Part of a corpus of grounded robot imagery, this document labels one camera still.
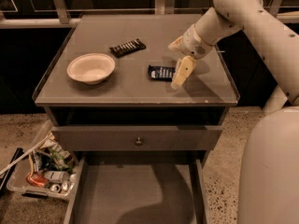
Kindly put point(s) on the metal window railing frame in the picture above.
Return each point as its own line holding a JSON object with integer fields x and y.
{"x": 46, "y": 13}

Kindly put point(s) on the dark brown snack bar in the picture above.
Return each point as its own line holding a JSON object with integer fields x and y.
{"x": 127, "y": 48}

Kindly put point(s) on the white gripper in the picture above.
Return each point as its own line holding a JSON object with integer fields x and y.
{"x": 192, "y": 45}

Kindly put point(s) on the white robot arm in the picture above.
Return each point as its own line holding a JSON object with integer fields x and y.
{"x": 269, "y": 177}

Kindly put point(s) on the white pole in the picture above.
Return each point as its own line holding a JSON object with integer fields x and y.
{"x": 36, "y": 146}

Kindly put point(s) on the clear plastic storage bin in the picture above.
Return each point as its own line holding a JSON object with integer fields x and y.
{"x": 40, "y": 161}

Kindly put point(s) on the red soda can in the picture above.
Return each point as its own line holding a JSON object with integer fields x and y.
{"x": 37, "y": 180}

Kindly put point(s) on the grey top drawer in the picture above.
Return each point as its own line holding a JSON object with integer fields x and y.
{"x": 122, "y": 138}

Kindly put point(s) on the green snack bag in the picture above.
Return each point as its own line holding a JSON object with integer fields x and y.
{"x": 63, "y": 161}

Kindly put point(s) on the white paper bowl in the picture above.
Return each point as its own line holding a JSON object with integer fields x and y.
{"x": 92, "y": 68}

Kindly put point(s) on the black flat bin lid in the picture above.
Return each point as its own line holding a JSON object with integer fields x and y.
{"x": 6, "y": 175}

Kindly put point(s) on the silver soda can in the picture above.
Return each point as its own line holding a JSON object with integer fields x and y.
{"x": 56, "y": 176}

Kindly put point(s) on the round metal drawer knob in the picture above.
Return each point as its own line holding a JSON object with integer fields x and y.
{"x": 138, "y": 142}

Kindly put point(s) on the open grey middle drawer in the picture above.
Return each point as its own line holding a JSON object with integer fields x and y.
{"x": 149, "y": 188}

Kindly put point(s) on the grey drawer cabinet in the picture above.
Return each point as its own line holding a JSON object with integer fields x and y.
{"x": 129, "y": 97}

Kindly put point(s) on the blue rxbar blueberry bar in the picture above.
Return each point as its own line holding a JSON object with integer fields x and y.
{"x": 162, "y": 73}

